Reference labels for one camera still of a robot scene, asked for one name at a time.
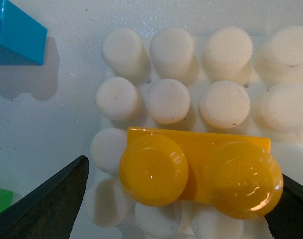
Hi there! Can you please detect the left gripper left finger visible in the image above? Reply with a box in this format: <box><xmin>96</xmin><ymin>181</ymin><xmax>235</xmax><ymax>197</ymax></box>
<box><xmin>0</xmin><ymin>155</ymin><xmax>89</xmax><ymax>239</ymax></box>

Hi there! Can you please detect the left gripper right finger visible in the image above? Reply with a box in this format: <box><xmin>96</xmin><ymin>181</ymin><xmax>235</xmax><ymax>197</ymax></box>
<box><xmin>265</xmin><ymin>175</ymin><xmax>303</xmax><ymax>239</ymax></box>

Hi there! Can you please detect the yellow two-stud block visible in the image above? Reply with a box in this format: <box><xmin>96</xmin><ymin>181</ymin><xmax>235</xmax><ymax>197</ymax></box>
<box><xmin>119</xmin><ymin>127</ymin><xmax>284</xmax><ymax>219</ymax></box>

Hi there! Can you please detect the white studded base plate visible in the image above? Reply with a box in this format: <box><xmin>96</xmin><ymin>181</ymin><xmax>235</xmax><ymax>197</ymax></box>
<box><xmin>84</xmin><ymin>26</ymin><xmax>303</xmax><ymax>239</ymax></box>

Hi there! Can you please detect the green two-stud block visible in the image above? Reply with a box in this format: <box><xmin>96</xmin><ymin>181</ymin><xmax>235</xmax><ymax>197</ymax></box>
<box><xmin>0</xmin><ymin>188</ymin><xmax>14</xmax><ymax>213</ymax></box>

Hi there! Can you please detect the blue three-stud block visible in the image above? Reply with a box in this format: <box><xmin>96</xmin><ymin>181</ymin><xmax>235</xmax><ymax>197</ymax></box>
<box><xmin>0</xmin><ymin>0</ymin><xmax>47</xmax><ymax>65</ymax></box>

